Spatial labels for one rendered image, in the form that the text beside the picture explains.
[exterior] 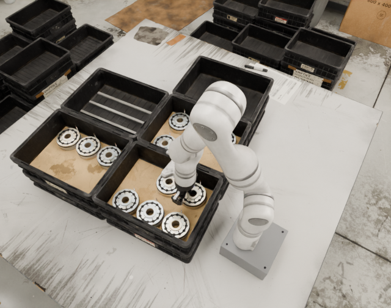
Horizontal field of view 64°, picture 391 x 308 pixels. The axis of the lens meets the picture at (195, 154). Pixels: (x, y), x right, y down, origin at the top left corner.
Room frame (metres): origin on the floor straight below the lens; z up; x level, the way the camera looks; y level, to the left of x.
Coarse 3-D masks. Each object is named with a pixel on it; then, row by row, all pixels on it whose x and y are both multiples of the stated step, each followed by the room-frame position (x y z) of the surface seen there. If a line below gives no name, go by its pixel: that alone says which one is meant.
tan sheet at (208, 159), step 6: (168, 120) 0.95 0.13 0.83; (162, 126) 0.92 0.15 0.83; (168, 126) 0.92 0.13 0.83; (162, 132) 0.89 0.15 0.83; (168, 132) 0.89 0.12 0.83; (240, 138) 0.85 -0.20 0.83; (204, 150) 0.78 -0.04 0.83; (204, 156) 0.75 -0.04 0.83; (210, 156) 0.75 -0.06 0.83; (204, 162) 0.72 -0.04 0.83; (210, 162) 0.72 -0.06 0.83; (216, 162) 0.72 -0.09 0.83; (216, 168) 0.69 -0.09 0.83
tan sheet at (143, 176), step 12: (132, 168) 0.69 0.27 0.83; (144, 168) 0.69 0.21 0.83; (156, 168) 0.69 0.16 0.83; (132, 180) 0.63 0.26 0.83; (144, 180) 0.63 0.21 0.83; (144, 192) 0.58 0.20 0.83; (156, 192) 0.58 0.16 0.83; (168, 204) 0.53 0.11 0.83; (204, 204) 0.53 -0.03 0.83; (192, 216) 0.48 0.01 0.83; (192, 228) 0.43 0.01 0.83
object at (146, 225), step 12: (132, 144) 0.74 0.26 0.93; (144, 144) 0.74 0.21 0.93; (168, 156) 0.68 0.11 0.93; (108, 180) 0.58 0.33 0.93; (96, 192) 0.53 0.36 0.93; (216, 192) 0.53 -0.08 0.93; (108, 204) 0.48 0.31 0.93; (132, 216) 0.43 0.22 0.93; (204, 216) 0.43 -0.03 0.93; (144, 228) 0.40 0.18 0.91; (156, 228) 0.39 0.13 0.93; (180, 240) 0.35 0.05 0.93; (192, 240) 0.35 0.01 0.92
